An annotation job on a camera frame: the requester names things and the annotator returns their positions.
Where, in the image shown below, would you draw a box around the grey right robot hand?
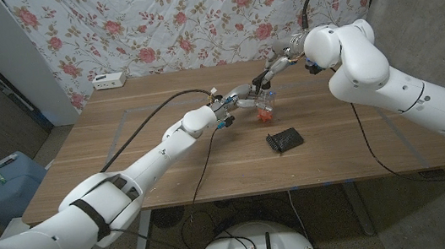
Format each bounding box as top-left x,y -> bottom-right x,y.
253,31 -> 320,91

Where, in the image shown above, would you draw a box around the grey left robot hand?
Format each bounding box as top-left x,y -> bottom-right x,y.
205,79 -> 277,121

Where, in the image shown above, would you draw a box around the clear plastic dispenser bottle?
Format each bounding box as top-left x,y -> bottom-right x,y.
252,89 -> 278,116

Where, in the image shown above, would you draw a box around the orange spiky stress ball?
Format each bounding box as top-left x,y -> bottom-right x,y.
257,107 -> 275,124

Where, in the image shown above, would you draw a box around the black ribbed card holder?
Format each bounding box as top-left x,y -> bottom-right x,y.
264,126 -> 307,156

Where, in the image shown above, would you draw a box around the floral backdrop cloth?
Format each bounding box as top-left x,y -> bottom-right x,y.
3,0 -> 398,119

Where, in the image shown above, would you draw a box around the white power strip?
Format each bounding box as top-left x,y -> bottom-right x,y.
90,71 -> 128,92

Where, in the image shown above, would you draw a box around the black round floor disc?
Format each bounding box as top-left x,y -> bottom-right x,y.
149,205 -> 187,231

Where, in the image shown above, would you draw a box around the white table leg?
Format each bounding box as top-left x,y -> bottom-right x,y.
128,209 -> 157,249

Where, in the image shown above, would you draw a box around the white grey flat bar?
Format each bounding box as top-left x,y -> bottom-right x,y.
0,152 -> 21,175

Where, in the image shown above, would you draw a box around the blue storage box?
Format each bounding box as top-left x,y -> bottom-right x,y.
0,148 -> 53,227

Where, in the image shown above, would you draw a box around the white floor container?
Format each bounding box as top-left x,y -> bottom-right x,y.
0,215 -> 31,238

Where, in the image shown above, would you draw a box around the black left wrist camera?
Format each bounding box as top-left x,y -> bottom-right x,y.
214,114 -> 236,130

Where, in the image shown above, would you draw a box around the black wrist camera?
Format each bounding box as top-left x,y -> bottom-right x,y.
214,114 -> 236,130
304,58 -> 326,77

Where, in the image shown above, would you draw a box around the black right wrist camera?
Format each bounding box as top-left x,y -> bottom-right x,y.
304,58 -> 326,77

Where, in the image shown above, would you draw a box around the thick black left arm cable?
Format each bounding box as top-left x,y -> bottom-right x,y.
90,85 -> 224,173

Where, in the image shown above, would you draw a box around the thin black left camera cable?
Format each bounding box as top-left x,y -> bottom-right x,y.
180,125 -> 230,223

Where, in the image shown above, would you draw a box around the thin black camera cable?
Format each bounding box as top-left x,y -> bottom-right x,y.
349,90 -> 445,193
180,125 -> 230,223

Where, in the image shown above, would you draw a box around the thin black right camera cable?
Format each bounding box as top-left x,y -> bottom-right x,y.
349,90 -> 445,193

